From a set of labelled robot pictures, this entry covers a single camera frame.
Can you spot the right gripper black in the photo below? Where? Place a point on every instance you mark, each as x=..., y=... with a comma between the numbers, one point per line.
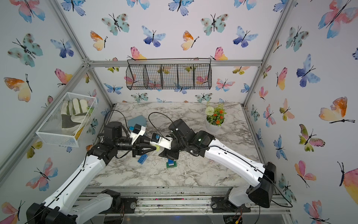
x=168, y=154

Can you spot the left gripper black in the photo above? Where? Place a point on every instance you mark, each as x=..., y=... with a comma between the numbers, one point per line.
x=138, y=148

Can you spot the green long lego brick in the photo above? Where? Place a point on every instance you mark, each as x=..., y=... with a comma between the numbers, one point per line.
x=175, y=165

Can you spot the blue long lego brick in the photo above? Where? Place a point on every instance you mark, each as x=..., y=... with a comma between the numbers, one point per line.
x=142, y=159

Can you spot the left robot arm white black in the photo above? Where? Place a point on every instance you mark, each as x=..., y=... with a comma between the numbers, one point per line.
x=59, y=207

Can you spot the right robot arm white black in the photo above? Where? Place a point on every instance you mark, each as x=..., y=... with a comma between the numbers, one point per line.
x=260, y=178

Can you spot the light blue dustpan scoop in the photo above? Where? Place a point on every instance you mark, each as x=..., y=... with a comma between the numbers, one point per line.
x=140, y=120

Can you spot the white pot with flowers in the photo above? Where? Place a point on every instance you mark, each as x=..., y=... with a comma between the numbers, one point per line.
x=215, y=117

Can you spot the work glove white grey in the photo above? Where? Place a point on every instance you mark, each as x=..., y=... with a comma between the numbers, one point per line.
x=75, y=114

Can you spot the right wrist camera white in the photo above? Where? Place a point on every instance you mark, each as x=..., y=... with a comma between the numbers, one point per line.
x=163, y=142

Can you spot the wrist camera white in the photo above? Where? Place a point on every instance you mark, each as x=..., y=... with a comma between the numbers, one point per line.
x=137, y=131
x=163, y=142

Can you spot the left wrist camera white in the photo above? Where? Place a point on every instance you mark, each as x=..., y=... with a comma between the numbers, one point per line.
x=137, y=131

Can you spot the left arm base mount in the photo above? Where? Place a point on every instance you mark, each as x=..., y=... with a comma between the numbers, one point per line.
x=119, y=204

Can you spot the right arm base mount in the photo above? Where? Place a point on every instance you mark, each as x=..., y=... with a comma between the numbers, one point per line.
x=223, y=205

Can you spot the black wire wall basket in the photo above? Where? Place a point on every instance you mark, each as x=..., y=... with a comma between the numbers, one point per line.
x=179, y=74

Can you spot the white wire wall basket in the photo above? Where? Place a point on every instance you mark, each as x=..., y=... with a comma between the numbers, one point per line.
x=50, y=131

